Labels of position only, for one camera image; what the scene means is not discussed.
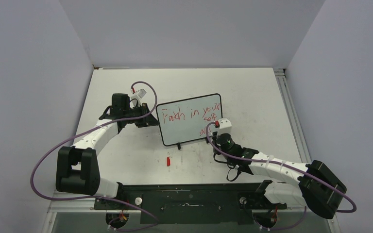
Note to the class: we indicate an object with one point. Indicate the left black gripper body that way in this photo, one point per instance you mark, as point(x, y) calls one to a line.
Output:
point(138, 111)

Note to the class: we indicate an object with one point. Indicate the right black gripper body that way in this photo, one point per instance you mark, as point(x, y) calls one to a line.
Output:
point(215, 133)

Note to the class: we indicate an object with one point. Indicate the small black-framed whiteboard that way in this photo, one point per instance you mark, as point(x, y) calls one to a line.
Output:
point(185, 120)

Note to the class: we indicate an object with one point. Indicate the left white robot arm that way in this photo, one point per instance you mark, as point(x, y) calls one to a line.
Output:
point(77, 166)

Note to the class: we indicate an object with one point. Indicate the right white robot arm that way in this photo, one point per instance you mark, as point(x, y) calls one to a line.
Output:
point(312, 185)

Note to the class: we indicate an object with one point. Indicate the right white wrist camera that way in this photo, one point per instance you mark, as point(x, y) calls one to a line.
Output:
point(223, 125)

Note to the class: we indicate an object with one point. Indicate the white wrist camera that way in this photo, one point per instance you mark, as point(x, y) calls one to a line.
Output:
point(223, 125)
point(138, 95)

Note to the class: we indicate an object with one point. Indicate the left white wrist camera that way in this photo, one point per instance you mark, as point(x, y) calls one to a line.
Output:
point(138, 95)

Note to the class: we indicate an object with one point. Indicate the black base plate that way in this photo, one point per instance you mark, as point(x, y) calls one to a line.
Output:
point(201, 203)

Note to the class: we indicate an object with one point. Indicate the aluminium frame rail right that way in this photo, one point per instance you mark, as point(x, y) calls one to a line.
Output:
point(292, 115)

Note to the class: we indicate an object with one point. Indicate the aluminium frame rail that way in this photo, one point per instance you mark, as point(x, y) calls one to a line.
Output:
point(292, 115)
point(78, 206)

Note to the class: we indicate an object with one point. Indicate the aluminium frame rail front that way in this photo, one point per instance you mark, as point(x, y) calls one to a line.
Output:
point(78, 206)

